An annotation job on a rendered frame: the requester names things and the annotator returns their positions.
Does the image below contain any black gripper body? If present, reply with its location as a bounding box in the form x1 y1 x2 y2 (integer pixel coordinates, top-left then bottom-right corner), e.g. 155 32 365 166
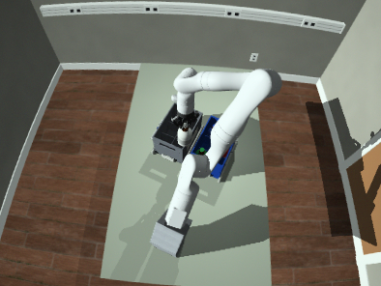
176 110 194 121

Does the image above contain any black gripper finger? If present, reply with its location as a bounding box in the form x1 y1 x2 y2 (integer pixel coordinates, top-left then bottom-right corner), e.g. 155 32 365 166
187 110 199 128
171 115 186 130

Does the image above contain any blue divided crate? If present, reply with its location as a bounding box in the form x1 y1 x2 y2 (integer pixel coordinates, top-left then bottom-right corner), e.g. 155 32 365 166
191 115 226 177

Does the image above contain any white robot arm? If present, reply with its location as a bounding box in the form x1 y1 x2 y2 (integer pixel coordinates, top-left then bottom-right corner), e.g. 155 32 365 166
165 68 282 230

